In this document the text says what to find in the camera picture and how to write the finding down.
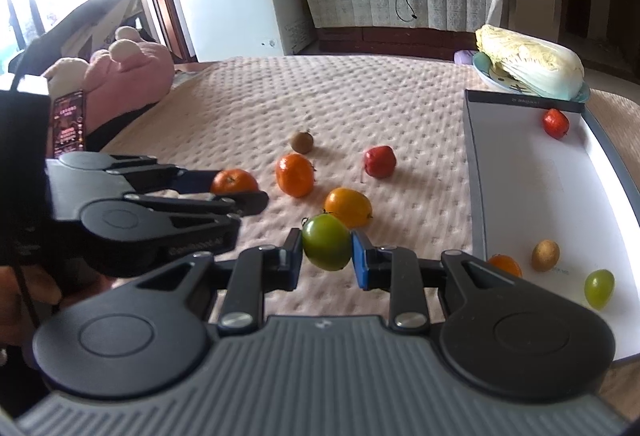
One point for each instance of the blue cartoon plate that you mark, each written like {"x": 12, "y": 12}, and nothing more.
{"x": 487, "y": 75}

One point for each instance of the small yellow-green fruit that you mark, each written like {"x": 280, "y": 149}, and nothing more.
{"x": 599, "y": 288}

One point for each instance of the grey lace cabinet cloth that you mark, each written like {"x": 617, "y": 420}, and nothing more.
{"x": 360, "y": 1}

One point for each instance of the green tomato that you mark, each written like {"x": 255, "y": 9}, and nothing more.
{"x": 326, "y": 242}

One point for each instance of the pink quilted blanket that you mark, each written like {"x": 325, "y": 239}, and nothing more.
{"x": 350, "y": 96}

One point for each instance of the dark wooden television cabinet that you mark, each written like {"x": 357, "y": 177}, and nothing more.
{"x": 390, "y": 41}

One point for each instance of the brown kiwi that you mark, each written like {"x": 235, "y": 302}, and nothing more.
{"x": 545, "y": 254}
{"x": 301, "y": 142}

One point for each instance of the smartphone with lit screen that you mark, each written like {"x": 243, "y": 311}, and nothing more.
{"x": 67, "y": 121}

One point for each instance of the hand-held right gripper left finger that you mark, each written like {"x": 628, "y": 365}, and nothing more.
{"x": 296, "y": 266}

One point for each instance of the person's left hand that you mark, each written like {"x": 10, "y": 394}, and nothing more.
{"x": 45, "y": 286}

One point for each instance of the purple patterned pack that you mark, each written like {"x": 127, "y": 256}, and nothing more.
{"x": 465, "y": 57}

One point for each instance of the large red apple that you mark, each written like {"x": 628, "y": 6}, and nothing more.
{"x": 379, "y": 161}

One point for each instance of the orange tangerine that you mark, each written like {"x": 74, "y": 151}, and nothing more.
{"x": 506, "y": 266}
{"x": 295, "y": 174}
{"x": 235, "y": 180}

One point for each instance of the white box with dark rim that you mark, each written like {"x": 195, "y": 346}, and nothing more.
{"x": 525, "y": 196}

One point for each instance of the pink plush toy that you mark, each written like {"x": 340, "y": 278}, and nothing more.
{"x": 125, "y": 76}

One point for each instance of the napa cabbage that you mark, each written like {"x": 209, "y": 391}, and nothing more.
{"x": 530, "y": 61}

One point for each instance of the small red fruit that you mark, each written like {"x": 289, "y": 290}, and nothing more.
{"x": 556, "y": 123}

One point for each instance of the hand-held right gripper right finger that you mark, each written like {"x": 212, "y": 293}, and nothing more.
{"x": 361, "y": 266}

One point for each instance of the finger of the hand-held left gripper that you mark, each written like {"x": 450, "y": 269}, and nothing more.
{"x": 250, "y": 202}
{"x": 195, "y": 180}

